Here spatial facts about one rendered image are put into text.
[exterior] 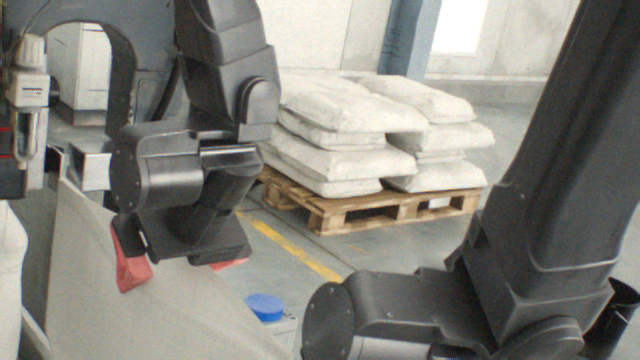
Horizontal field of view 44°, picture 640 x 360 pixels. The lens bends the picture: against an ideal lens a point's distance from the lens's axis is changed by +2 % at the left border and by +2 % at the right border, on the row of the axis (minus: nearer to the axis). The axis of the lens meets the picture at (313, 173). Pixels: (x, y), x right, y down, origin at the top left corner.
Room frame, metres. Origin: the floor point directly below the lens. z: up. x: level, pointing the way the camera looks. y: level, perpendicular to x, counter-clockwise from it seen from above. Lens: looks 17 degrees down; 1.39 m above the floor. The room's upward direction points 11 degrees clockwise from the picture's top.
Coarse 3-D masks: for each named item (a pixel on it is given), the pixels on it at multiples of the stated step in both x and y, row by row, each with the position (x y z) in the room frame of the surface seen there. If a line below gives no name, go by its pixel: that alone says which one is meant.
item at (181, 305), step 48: (96, 240) 0.78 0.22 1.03; (144, 240) 0.79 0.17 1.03; (48, 288) 0.88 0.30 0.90; (96, 288) 0.76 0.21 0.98; (144, 288) 0.68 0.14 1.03; (192, 288) 0.74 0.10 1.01; (48, 336) 0.87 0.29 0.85; (96, 336) 0.75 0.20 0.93; (144, 336) 0.67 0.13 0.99; (192, 336) 0.64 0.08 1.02; (240, 336) 0.61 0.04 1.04
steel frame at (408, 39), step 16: (400, 0) 6.90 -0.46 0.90; (416, 0) 6.79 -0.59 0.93; (432, 0) 6.66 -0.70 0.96; (400, 16) 6.90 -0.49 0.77; (416, 16) 6.76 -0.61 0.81; (432, 16) 6.69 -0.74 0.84; (400, 32) 6.87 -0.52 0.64; (416, 32) 6.60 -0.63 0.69; (432, 32) 6.72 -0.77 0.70; (384, 48) 6.85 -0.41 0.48; (400, 48) 6.84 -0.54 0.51; (416, 48) 6.62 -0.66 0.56; (384, 64) 6.88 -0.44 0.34; (400, 64) 6.81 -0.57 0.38; (416, 64) 6.65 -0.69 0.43; (416, 80) 6.67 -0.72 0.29
